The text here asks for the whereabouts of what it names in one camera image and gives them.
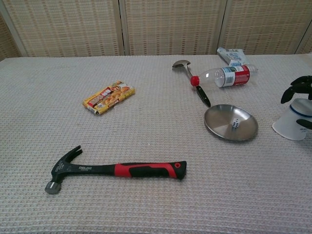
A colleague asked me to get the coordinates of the silver metal plate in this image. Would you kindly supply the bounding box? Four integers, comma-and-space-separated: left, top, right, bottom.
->
203, 104, 259, 142

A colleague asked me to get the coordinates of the yellow curry box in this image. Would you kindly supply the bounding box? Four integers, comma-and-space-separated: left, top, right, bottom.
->
82, 80, 136, 116

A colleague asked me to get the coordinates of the clear bottle red label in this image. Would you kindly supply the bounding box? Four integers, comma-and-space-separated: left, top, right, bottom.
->
190, 64, 258, 88

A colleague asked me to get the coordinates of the white blue snack bag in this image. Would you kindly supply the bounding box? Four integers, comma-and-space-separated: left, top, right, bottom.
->
216, 47, 251, 67

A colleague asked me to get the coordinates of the black red claw hammer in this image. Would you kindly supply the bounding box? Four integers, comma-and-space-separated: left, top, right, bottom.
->
44, 145, 187, 195

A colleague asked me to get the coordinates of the beige woven tablecloth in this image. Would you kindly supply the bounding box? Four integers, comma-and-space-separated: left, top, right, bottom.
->
0, 54, 312, 234

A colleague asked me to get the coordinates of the white paper cup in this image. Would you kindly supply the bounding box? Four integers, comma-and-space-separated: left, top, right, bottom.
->
272, 98, 312, 141

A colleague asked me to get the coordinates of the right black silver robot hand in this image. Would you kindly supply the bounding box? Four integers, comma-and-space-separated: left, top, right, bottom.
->
280, 75, 312, 130

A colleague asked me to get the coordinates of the bamboo folding screen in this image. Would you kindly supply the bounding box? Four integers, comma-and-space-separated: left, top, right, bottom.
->
0, 0, 312, 60

